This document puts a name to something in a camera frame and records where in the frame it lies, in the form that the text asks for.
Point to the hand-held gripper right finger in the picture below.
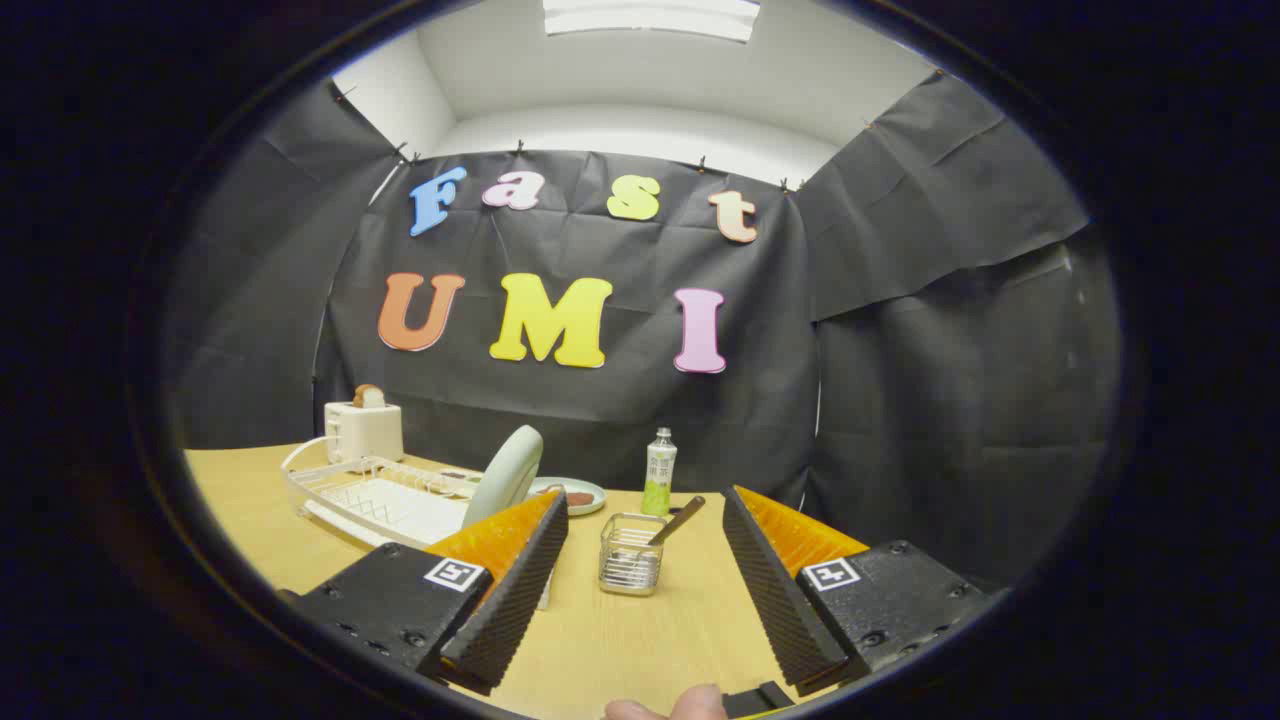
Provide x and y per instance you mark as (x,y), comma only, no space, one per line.
(775,590)

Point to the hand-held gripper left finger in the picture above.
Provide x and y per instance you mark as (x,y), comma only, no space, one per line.
(510,600)

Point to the large pale green plate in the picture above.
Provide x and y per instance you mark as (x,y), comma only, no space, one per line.
(505,475)

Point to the small green dish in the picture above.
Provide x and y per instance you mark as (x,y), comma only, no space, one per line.
(550,487)

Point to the brown meat patty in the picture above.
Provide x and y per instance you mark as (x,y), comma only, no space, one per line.
(580,498)

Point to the white divided seasoning tray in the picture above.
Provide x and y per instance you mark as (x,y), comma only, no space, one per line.
(460,475)

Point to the white drain mat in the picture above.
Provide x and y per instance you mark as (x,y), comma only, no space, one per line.
(400,505)

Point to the green drink bottle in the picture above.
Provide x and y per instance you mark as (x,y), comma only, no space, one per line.
(659,480)

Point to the white toaster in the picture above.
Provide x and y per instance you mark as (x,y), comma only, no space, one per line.
(360,430)

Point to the toast slice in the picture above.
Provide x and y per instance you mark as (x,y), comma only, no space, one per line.
(368,396)

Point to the ceiling light panel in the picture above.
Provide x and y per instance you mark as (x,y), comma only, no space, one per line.
(650,18)

